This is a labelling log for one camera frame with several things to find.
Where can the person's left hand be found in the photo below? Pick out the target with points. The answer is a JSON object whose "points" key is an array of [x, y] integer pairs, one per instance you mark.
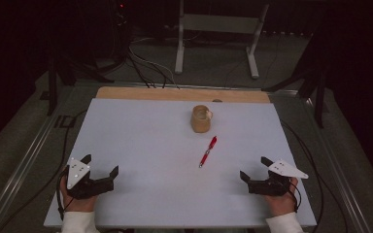
{"points": [[77, 204]]}

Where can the white metal stand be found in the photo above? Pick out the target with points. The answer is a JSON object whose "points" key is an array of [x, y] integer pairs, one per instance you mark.
{"points": [[218, 24]]}

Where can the white table mat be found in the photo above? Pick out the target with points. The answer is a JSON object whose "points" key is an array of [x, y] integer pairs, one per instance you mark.
{"points": [[162, 168]]}

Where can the person's right hand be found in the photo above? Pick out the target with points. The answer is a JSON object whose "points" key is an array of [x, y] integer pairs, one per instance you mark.
{"points": [[281, 204]]}

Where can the wooden cup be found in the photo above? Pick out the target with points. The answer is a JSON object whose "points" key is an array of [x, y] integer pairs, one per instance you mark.
{"points": [[201, 119]]}

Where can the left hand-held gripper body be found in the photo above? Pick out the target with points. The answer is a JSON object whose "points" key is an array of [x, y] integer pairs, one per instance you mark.
{"points": [[87, 186]]}

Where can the metal floor rail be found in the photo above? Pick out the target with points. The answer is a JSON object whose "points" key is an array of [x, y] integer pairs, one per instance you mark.
{"points": [[343, 174], [22, 161]]}

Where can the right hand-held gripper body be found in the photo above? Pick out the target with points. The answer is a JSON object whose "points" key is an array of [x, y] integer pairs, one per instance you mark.
{"points": [[273, 183]]}

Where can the red pen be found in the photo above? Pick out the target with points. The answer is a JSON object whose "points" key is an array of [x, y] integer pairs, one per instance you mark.
{"points": [[208, 152]]}

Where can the black tripod stand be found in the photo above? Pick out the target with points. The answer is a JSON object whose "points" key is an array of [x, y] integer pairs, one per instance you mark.
{"points": [[314, 81], [61, 64]]}

